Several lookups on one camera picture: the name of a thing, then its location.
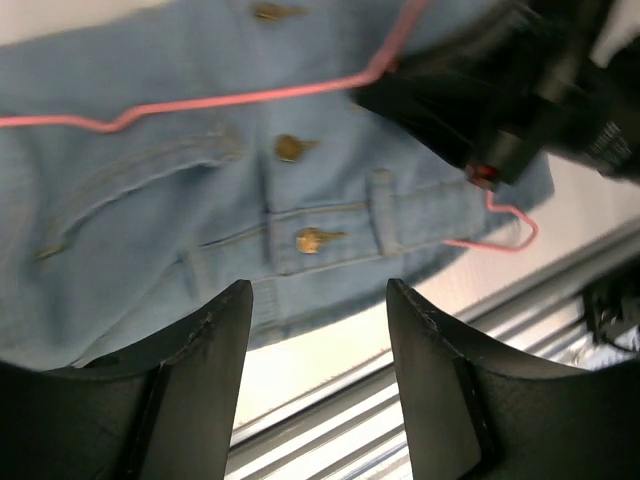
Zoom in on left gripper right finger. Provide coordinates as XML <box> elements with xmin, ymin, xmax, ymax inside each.
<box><xmin>387</xmin><ymin>279</ymin><xmax>639</xmax><ymax>479</ymax></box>

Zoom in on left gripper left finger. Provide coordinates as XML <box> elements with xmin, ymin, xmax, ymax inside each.
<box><xmin>1</xmin><ymin>280</ymin><xmax>253</xmax><ymax>479</ymax></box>

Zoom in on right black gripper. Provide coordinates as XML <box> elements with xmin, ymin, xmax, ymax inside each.
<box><xmin>352</xmin><ymin>1</ymin><xmax>639</xmax><ymax>190</ymax></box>

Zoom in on pink wire hanger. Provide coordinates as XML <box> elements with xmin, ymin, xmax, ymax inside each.
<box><xmin>0</xmin><ymin>0</ymin><xmax>540</xmax><ymax>254</ymax></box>

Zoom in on light blue denim skirt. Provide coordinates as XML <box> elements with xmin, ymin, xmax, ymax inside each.
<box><xmin>0</xmin><ymin>0</ymin><xmax>556</xmax><ymax>371</ymax></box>

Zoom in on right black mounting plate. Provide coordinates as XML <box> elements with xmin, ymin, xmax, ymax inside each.
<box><xmin>583</xmin><ymin>277</ymin><xmax>639</xmax><ymax>352</ymax></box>

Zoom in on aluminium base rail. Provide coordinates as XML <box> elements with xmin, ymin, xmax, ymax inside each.
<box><xmin>227</xmin><ymin>229</ymin><xmax>640</xmax><ymax>480</ymax></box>

